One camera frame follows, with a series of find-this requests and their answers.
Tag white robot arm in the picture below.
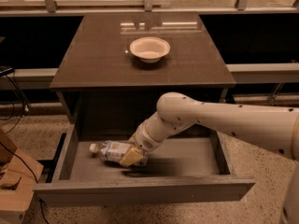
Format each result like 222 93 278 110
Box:
120 92 299 167

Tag brown cardboard box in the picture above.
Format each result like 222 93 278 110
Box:
0 130 43 224

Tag grey cabinet with counter top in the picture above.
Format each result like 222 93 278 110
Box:
50 12 235 141

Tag clear blue plastic bottle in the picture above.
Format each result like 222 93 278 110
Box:
90 141 148 166

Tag open grey top drawer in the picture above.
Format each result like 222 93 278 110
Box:
34 124 255 206

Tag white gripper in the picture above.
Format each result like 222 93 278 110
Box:
120 122 163 167

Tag white paper bowl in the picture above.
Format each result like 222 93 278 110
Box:
130 37 170 63

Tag metal window frame rail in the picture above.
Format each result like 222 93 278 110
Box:
0 0 299 17

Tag black cables at left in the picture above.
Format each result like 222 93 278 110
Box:
0 66 32 134

